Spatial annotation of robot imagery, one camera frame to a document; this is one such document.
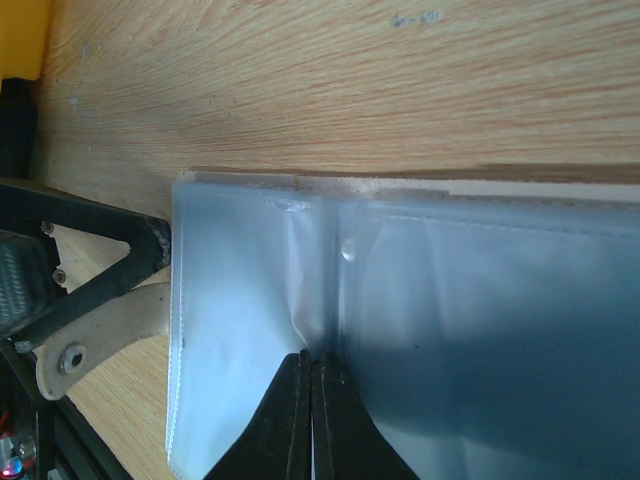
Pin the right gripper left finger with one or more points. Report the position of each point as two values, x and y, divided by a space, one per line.
276 444

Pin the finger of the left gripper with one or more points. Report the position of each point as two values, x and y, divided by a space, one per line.
25 206
76 349

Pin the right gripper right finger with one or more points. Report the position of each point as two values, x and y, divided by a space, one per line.
346 442

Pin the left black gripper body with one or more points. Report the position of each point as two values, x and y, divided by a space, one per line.
27 291

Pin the translucent plastic card holder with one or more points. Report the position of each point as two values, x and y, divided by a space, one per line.
400 325

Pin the black bin near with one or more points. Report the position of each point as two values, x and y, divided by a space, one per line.
18 127

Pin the yellow bin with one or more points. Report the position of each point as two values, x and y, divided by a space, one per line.
24 26

